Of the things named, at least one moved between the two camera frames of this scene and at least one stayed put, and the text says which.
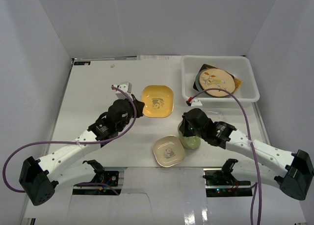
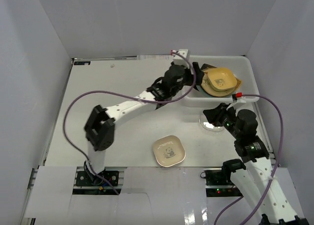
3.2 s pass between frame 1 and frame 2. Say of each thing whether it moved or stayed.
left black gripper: moved
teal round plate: stayed
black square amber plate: stayed
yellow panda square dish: moved
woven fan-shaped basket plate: stayed
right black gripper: moved
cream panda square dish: stayed
